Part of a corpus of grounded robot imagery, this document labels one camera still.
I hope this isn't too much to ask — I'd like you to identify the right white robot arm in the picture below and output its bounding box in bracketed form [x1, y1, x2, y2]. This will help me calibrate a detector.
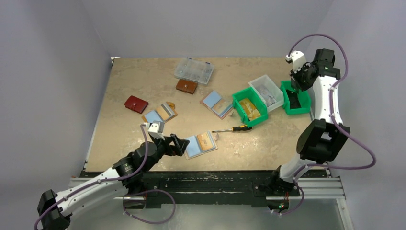
[269, 49, 350, 192]

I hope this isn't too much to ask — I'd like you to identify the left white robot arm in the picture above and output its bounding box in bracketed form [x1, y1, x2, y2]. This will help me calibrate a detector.
[34, 134, 189, 230]

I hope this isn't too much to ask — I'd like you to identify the open orange card holder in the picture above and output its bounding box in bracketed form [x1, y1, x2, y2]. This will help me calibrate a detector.
[141, 102, 178, 123]

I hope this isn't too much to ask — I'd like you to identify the red leather card holder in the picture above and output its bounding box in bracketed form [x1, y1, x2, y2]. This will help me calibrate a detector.
[124, 95, 149, 114]

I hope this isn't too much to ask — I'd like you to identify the open pink card holder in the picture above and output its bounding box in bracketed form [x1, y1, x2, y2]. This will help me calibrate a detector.
[200, 91, 233, 119]

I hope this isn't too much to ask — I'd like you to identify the brown leather card holder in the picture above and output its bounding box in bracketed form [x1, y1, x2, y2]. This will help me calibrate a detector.
[175, 79, 198, 94]

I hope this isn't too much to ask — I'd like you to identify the green bin with black item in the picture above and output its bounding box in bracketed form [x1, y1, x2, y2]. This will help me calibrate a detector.
[280, 80, 312, 115]

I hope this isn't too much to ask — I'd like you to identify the white plastic bin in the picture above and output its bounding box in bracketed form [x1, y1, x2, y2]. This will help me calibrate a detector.
[248, 75, 284, 114]

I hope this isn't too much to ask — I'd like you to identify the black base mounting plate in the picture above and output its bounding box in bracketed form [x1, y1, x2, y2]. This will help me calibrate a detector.
[79, 170, 310, 210]

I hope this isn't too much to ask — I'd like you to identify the green bin with yellow items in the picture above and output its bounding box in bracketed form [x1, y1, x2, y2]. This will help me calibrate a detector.
[232, 88, 269, 127]

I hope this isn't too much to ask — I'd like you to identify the black yellow screwdriver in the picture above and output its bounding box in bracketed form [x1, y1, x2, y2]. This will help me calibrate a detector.
[212, 125, 252, 133]

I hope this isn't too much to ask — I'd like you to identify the clear plastic organizer box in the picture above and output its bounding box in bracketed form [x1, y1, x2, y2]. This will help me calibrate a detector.
[174, 57, 214, 86]

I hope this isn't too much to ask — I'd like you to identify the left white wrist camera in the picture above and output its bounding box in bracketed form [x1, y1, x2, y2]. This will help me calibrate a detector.
[147, 121, 165, 140]

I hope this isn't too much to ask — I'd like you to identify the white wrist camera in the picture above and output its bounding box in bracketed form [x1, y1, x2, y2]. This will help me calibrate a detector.
[147, 121, 165, 140]
[285, 50, 306, 73]

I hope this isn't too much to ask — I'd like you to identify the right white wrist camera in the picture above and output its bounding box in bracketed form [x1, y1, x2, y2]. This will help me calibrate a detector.
[285, 50, 306, 73]

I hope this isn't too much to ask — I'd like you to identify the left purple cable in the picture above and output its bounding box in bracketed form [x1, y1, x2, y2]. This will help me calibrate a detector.
[34, 124, 176, 230]

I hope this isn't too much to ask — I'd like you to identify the purple cable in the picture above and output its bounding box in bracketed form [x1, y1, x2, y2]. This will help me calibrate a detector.
[34, 124, 176, 230]
[271, 34, 377, 217]

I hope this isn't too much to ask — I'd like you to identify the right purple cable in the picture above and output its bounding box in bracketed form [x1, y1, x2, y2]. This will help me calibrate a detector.
[271, 34, 377, 217]

